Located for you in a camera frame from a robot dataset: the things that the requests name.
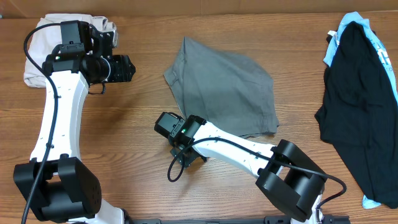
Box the grey shorts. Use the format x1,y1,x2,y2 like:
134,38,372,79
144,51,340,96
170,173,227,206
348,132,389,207
164,37,279,138

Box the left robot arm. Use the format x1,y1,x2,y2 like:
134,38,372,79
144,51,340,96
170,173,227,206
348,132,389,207
13,21,136,224

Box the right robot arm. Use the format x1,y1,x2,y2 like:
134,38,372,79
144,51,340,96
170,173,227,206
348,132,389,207
154,112,326,223

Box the folded beige shorts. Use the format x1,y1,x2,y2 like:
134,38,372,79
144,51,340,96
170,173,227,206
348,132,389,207
24,13,117,88

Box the black t-shirt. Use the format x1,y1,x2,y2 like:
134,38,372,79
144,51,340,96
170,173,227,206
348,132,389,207
314,21,398,210

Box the light blue t-shirt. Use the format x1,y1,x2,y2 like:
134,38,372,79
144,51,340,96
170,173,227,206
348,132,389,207
323,11,398,210

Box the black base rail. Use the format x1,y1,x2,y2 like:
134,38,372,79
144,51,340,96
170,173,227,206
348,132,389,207
127,215,351,224

